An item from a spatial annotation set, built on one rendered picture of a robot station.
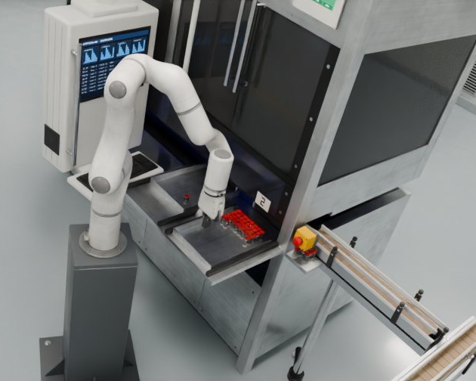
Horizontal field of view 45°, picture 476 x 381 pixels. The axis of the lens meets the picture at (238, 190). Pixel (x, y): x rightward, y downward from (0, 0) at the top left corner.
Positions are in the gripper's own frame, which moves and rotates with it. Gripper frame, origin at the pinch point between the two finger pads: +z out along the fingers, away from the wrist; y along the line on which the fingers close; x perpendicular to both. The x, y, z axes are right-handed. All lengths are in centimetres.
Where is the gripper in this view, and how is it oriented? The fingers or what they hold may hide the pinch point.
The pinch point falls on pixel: (206, 222)
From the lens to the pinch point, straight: 222.2
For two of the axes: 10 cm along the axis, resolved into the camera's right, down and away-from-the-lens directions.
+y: -6.4, -5.5, 5.3
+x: -7.4, 2.6, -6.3
